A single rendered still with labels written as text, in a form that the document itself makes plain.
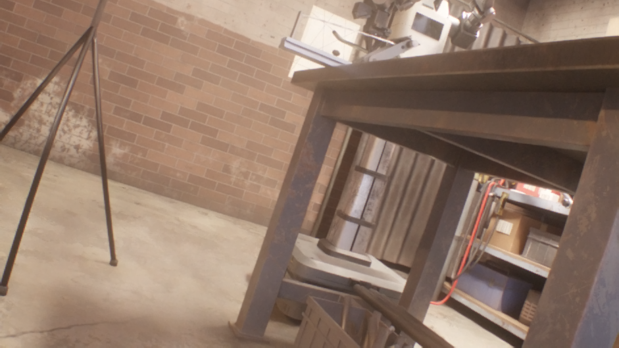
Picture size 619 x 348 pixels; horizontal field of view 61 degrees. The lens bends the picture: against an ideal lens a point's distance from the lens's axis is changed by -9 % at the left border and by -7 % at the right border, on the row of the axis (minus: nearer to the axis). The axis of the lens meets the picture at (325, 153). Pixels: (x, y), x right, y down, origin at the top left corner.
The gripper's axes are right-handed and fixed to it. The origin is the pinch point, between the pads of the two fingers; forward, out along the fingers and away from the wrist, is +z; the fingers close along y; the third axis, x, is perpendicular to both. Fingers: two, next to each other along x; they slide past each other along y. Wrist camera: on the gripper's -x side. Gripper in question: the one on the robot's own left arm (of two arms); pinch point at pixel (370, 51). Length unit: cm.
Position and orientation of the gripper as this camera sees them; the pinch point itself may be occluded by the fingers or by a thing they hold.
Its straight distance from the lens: 198.4
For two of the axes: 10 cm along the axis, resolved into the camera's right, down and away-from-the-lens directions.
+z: -3.2, 9.5, -0.2
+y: 4.2, 1.3, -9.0
